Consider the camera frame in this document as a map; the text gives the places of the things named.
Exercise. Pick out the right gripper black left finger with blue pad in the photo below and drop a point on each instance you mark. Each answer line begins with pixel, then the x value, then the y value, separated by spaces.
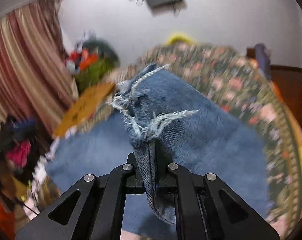
pixel 92 208

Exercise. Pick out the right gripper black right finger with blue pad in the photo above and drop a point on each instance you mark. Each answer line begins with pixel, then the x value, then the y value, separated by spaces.
pixel 204 206

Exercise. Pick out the blue denim jeans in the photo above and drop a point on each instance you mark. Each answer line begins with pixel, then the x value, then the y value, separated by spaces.
pixel 161 117

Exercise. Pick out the green patterned storage box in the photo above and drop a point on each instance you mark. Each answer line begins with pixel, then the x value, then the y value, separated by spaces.
pixel 93 74

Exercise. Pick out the floral green bed blanket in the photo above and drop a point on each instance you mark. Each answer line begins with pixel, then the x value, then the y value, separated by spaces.
pixel 238 87

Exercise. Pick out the striped pink beige curtain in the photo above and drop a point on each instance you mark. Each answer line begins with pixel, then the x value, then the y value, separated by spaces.
pixel 34 83

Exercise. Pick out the orange box on pile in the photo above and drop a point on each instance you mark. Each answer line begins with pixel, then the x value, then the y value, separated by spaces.
pixel 87 59

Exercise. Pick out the grey plush toy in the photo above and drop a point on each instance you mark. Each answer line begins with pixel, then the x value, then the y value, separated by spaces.
pixel 102 48

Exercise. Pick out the purple grey backpack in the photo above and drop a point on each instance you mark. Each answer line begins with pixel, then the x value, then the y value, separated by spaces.
pixel 263 59

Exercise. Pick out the yellow curved pillow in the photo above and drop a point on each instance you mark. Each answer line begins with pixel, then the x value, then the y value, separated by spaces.
pixel 177 37

